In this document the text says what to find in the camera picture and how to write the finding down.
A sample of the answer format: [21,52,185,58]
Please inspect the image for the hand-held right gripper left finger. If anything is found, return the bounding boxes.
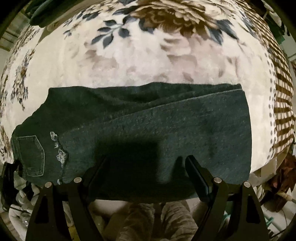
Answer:
[25,157,110,241]

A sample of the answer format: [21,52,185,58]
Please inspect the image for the person's legs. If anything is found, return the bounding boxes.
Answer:
[110,201,200,241]

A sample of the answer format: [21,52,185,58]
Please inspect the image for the dark blue jeans pants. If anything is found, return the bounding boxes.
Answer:
[10,82,253,203]

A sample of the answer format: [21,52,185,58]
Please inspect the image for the floral printed blanket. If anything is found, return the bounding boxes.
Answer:
[0,0,279,173]

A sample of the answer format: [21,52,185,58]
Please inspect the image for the brown checkered blanket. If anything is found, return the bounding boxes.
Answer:
[240,0,296,161]

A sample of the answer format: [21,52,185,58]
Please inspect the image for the dark green fleece blanket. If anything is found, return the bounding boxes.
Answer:
[25,0,78,27]

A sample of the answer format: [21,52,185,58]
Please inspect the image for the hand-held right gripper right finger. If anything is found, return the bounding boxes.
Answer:
[184,155,270,241]

